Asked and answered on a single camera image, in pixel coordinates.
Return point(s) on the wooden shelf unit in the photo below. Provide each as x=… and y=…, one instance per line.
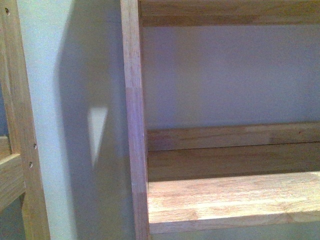
x=206, y=178

